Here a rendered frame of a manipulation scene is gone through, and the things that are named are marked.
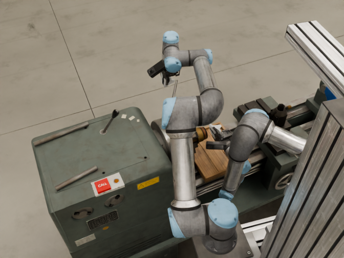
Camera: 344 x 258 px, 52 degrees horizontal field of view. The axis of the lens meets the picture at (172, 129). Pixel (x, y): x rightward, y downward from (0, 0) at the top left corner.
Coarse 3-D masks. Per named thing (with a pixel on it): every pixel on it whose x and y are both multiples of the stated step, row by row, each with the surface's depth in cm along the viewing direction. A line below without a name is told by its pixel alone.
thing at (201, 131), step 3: (198, 129) 197; (201, 129) 198; (204, 129) 198; (198, 132) 196; (201, 132) 196; (204, 132) 197; (198, 135) 195; (201, 135) 196; (204, 135) 197; (207, 135) 198; (198, 138) 195; (201, 138) 197; (204, 138) 199; (195, 141) 198; (198, 141) 197; (201, 141) 199
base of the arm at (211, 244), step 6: (234, 234) 143; (204, 240) 145; (210, 240) 142; (216, 240) 139; (222, 240) 138; (228, 240) 140; (234, 240) 146; (204, 246) 147; (210, 246) 144; (216, 246) 141; (222, 246) 141; (228, 246) 142; (234, 246) 145; (216, 252) 143; (222, 252) 143; (228, 252) 145
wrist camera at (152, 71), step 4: (160, 60) 178; (156, 64) 179; (160, 64) 178; (164, 64) 177; (152, 68) 179; (156, 68) 178; (160, 68) 177; (164, 68) 178; (148, 72) 179; (152, 72) 178; (156, 72) 178; (160, 72) 179; (152, 76) 179
